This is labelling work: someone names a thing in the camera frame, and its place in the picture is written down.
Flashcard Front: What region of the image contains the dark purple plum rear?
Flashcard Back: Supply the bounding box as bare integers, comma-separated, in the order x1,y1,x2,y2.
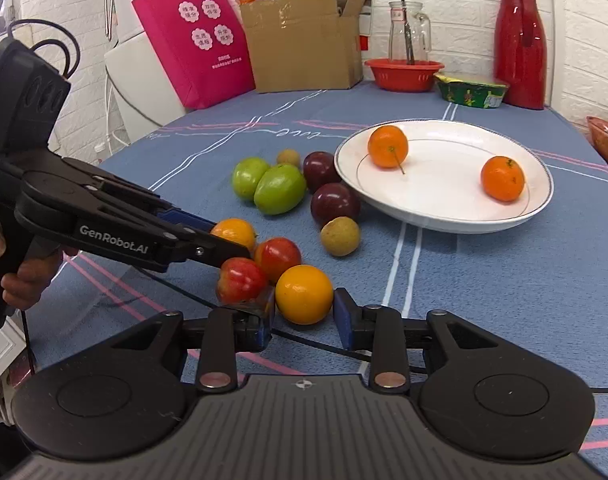
303,151,342,193

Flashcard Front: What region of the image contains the metal utensil in pitcher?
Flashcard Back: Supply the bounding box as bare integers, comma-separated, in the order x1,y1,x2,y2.
400,0,415,65

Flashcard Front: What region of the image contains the red plastic basket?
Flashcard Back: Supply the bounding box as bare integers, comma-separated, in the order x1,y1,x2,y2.
365,58,445,93

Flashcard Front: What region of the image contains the brown-yellow longan front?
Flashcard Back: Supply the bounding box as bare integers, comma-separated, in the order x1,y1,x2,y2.
320,217,361,258

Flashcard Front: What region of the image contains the green fruit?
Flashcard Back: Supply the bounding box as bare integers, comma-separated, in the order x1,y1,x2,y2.
231,157,270,200
254,164,307,216

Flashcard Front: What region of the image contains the pink shopping bag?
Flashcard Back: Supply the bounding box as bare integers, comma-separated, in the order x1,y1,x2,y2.
133,0,255,110

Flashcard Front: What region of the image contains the person's left hand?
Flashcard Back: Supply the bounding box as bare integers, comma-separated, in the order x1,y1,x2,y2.
0,227,78,311

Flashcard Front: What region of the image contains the dark purple plum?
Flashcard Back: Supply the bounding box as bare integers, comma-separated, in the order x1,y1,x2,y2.
310,183,361,228
303,151,342,193

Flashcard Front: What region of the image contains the blue checked tablecloth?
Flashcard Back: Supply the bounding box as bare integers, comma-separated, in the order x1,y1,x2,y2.
23,81,608,479

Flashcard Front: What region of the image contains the dark purple plum front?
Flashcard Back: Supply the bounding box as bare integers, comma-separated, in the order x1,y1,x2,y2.
310,183,361,228

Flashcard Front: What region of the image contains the large orange mandarin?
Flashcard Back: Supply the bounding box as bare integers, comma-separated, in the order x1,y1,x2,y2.
480,156,525,203

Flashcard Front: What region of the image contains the red thermos jug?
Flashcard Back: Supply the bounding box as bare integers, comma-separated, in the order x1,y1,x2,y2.
494,0,546,110

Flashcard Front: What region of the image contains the white appliance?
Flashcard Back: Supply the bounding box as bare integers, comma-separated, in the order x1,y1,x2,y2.
103,0,187,143

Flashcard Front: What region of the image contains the small brown longan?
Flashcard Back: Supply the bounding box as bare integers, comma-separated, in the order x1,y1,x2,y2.
276,148,301,168

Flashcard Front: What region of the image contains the glass pitcher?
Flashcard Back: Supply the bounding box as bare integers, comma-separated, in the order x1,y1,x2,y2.
389,0,432,64

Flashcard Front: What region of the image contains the small orange citrus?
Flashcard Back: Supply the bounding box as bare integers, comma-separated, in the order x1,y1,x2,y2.
211,218,257,252

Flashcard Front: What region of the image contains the green instant noodle bowl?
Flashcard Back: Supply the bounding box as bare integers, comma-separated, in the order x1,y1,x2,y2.
434,72,510,110

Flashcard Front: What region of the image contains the orange mandarin with stem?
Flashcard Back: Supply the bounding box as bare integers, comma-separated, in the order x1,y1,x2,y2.
368,125,409,174

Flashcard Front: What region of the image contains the red apple-like fruit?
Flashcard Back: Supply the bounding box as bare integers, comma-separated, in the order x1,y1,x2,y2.
254,237,302,284

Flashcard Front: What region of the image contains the cardboard box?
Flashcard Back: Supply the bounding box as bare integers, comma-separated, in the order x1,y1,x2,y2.
240,0,366,93

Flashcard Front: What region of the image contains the yellow orange citrus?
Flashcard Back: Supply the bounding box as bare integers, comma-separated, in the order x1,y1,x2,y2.
276,264,333,326

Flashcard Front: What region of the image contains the green fruit right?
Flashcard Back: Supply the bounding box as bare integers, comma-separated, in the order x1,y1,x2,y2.
254,164,307,216

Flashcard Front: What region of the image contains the green fruit left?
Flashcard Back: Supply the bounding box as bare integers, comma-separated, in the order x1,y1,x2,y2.
231,157,270,200

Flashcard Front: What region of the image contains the white porcelain plate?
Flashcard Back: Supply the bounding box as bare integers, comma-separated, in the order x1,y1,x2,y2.
334,120,554,234

